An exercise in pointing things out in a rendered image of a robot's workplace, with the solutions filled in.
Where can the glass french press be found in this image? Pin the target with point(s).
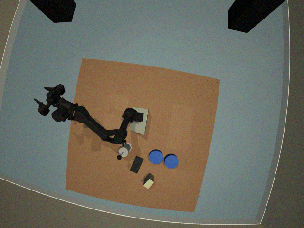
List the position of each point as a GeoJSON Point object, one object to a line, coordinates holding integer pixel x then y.
{"type": "Point", "coordinates": [123, 151]}

